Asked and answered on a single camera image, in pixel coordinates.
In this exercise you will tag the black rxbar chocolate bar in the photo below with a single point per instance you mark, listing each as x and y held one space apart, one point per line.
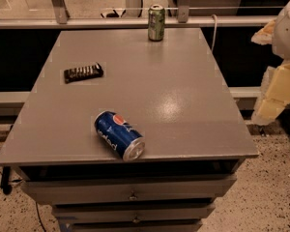
83 73

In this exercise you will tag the blue pepsi can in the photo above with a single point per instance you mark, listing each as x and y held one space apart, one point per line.
123 138

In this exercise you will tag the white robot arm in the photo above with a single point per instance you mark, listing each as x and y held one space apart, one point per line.
280 46

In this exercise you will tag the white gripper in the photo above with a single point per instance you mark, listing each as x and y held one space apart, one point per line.
287 33

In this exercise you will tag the grey drawer cabinet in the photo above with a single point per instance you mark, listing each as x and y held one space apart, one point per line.
171 92

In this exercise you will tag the green soda can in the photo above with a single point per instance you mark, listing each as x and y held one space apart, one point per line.
156 21

